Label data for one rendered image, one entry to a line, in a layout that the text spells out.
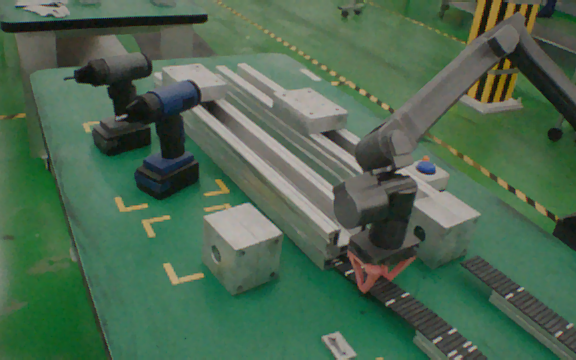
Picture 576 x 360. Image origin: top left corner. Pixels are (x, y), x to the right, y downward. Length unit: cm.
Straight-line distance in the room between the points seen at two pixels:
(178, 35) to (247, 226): 186
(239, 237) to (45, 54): 184
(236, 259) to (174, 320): 13
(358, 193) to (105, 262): 45
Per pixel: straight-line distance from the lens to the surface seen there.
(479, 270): 98
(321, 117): 120
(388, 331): 86
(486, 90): 424
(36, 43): 251
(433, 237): 98
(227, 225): 85
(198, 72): 140
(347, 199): 74
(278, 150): 111
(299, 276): 91
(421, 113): 86
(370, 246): 82
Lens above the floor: 137
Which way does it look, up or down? 30 degrees down
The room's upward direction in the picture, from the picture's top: 7 degrees clockwise
